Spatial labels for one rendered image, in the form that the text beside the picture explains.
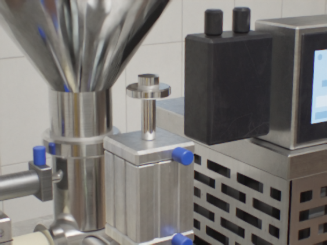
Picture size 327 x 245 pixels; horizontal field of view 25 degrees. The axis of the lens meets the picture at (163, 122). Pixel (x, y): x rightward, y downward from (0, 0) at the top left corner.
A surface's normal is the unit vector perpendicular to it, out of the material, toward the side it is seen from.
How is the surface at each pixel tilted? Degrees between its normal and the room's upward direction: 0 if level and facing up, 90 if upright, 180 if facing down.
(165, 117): 90
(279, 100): 90
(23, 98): 90
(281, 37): 90
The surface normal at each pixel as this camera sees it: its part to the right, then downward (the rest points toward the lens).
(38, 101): 0.54, 0.21
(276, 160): -0.84, 0.14
